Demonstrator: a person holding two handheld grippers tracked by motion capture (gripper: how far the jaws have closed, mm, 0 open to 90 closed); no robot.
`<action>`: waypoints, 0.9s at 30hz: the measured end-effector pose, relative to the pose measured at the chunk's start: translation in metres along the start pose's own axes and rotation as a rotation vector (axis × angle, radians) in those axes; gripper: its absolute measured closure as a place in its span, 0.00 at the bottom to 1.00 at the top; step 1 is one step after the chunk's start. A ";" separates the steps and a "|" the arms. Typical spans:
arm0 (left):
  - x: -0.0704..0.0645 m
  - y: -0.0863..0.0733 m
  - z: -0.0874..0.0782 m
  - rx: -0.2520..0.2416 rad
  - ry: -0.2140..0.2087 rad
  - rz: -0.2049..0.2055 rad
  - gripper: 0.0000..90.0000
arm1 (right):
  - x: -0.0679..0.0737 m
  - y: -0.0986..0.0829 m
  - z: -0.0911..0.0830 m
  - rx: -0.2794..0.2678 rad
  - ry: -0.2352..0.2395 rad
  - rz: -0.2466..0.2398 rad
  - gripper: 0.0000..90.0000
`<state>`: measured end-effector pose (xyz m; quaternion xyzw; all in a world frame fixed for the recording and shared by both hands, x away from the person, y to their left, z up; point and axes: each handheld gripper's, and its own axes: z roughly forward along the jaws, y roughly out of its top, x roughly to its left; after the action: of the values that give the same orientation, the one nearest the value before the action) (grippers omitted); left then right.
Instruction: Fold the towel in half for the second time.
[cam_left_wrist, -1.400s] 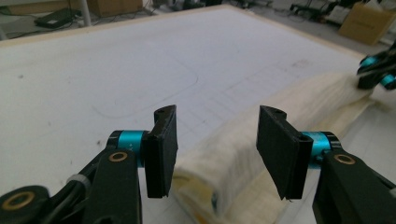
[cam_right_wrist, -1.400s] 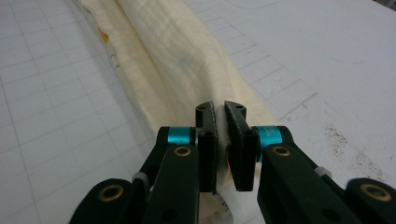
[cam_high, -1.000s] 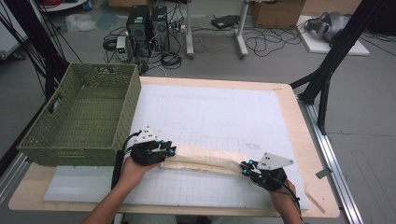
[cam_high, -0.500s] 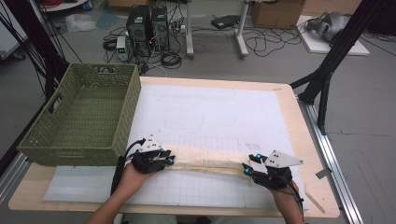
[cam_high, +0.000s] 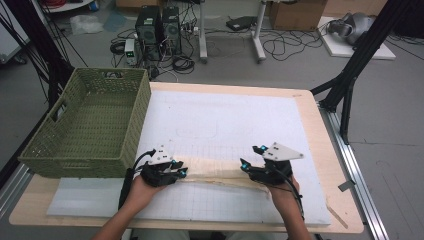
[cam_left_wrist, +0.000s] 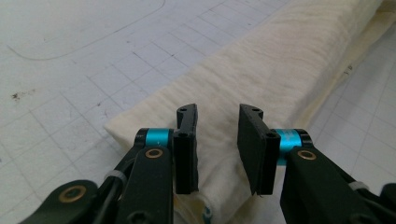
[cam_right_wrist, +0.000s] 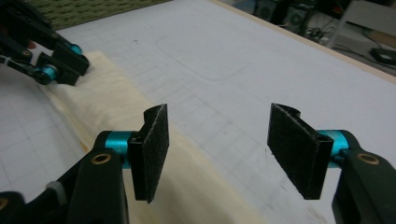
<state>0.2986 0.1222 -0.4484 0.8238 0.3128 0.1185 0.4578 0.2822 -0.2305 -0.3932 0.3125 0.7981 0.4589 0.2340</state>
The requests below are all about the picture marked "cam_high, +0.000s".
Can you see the black computer tower with fan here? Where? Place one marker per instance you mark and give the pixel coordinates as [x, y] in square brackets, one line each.
[171, 30]

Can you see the white flat platform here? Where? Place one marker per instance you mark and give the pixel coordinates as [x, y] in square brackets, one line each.
[353, 50]

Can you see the white desk leg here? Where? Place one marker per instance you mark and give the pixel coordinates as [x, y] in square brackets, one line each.
[203, 33]
[259, 36]

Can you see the person's right hand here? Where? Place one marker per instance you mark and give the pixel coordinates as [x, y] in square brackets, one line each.
[283, 195]

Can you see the small white power unit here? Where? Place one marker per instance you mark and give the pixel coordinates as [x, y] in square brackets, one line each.
[130, 50]

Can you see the green woven basket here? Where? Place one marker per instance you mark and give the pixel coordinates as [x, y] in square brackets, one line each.
[93, 123]

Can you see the brown cardboard box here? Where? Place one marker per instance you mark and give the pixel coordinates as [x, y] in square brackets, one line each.
[296, 15]

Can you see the white cabinet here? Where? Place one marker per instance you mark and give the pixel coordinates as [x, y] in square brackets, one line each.
[10, 36]

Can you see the black flat device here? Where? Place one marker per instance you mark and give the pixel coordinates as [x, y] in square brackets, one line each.
[241, 23]

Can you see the cream egg print cloth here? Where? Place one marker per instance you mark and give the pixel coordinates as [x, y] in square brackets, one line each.
[213, 171]

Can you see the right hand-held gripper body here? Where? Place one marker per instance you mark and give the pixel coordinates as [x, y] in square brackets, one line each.
[273, 173]

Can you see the grey rounded machine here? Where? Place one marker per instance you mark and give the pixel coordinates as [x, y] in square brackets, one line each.
[353, 26]

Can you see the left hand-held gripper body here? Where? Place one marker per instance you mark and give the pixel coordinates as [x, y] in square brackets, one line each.
[159, 175]

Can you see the aluminium rail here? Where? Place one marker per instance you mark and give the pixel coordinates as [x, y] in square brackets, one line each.
[356, 173]
[13, 190]

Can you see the clear plastic bag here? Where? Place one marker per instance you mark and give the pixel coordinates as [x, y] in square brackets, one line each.
[85, 25]

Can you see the black metal frame stand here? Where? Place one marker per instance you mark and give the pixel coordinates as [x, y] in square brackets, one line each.
[40, 43]
[363, 50]

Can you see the person's left hand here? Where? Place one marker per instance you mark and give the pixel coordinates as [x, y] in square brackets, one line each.
[140, 195]

